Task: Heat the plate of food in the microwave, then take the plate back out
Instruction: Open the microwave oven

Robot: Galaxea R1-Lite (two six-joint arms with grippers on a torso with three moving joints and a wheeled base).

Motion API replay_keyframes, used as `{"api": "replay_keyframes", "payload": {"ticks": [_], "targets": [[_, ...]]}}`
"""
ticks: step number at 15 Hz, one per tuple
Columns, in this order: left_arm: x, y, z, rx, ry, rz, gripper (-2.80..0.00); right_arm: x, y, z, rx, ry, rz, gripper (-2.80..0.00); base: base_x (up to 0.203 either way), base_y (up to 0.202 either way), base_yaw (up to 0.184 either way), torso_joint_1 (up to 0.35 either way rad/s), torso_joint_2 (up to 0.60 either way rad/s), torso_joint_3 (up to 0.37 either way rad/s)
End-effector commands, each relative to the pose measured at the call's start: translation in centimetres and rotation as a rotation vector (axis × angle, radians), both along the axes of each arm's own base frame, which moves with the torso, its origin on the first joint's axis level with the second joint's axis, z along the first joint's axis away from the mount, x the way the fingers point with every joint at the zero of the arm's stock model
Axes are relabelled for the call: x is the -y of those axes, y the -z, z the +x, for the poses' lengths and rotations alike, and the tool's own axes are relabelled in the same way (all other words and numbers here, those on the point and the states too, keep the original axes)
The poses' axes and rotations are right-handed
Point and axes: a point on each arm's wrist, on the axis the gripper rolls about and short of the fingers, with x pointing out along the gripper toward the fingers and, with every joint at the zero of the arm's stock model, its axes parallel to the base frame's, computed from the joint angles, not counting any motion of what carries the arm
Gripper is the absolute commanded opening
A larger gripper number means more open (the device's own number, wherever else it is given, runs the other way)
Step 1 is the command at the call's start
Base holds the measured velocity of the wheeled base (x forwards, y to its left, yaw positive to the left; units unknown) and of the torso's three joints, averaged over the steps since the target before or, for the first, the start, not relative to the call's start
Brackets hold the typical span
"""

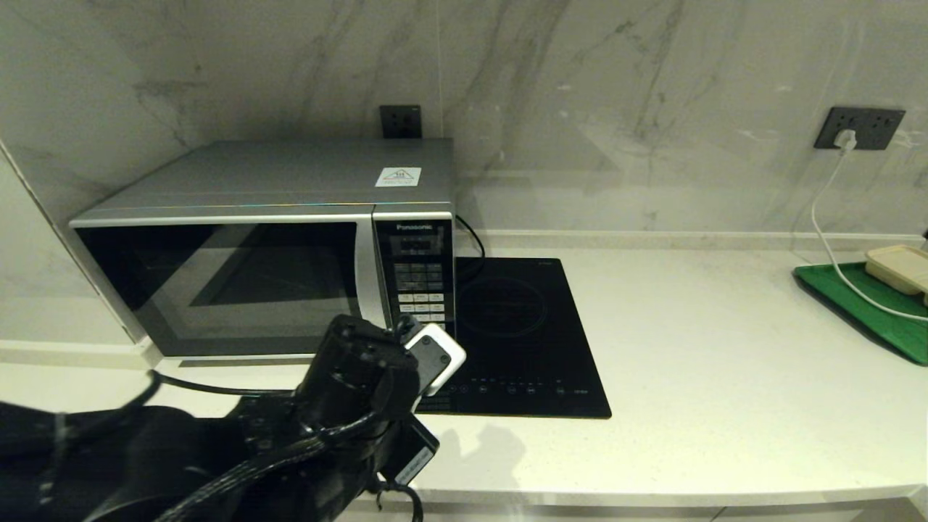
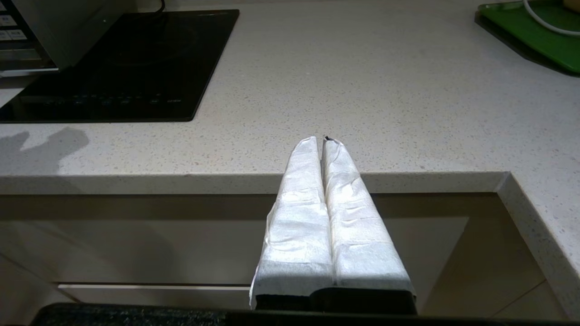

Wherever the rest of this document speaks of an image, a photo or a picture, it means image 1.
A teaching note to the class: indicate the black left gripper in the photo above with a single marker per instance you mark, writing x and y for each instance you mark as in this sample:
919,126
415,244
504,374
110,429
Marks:
412,451

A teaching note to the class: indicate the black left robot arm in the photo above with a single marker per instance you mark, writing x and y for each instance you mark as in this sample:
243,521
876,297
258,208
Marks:
145,464

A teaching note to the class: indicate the silver Panasonic microwave oven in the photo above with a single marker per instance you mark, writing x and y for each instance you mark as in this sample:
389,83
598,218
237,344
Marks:
275,174

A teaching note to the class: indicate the black induction cooktop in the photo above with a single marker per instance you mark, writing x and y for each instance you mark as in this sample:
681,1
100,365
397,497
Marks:
522,312

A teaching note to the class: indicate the grey cabinet front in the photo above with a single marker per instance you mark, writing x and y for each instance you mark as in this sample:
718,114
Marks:
652,513

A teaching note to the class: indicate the green plastic tray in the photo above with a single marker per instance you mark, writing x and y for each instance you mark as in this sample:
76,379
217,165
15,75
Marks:
870,319

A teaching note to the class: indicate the beige lidded container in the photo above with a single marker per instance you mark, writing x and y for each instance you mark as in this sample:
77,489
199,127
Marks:
899,268

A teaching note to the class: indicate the white power plug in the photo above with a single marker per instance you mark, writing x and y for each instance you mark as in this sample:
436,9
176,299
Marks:
844,141

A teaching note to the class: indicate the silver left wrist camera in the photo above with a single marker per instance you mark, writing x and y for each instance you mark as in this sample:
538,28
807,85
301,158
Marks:
435,359

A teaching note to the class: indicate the small black wall socket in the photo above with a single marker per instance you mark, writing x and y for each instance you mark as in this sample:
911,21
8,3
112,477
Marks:
400,122

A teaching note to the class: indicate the wide black wall socket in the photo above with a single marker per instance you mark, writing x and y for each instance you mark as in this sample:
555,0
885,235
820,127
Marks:
873,127

